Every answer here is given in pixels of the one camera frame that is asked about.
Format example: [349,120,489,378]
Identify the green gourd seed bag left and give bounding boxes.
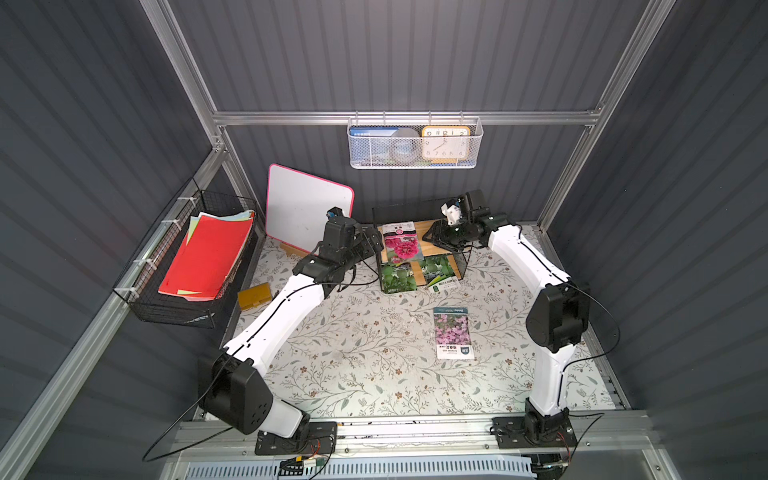
[380,262,418,294]

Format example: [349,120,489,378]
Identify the purple flower seed bag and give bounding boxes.
[433,307,475,360]

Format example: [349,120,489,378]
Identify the yellow square clock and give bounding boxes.
[421,125,472,163]

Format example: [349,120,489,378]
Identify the grey tape roll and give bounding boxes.
[389,128,421,165]

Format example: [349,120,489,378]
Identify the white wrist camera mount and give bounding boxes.
[441,202,463,226]

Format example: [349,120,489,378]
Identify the pink carnation seed bag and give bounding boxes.
[380,222,424,265]

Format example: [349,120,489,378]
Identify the wooden whiteboard easel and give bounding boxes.
[279,242,310,258]

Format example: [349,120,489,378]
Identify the black mesh wooden shelf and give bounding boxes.
[372,199,471,290]

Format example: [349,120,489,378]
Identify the green paper sheets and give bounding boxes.
[185,210,255,244]

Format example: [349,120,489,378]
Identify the green gourd seed bag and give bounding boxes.
[419,254,460,294]
[380,262,418,294]

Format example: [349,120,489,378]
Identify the pink framed whiteboard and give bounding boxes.
[265,164,355,252]

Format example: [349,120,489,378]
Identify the white wire hanging basket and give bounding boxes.
[346,116,485,170]

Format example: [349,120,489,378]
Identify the green gourd seed bag right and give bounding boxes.
[419,254,460,294]

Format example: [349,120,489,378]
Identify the blue box in basket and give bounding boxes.
[348,126,398,169]

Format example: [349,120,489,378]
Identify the yellow sponge block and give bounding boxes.
[237,283,273,311]

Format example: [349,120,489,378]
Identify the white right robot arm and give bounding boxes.
[423,190,590,447]

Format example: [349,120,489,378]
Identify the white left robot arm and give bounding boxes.
[198,207,384,440]

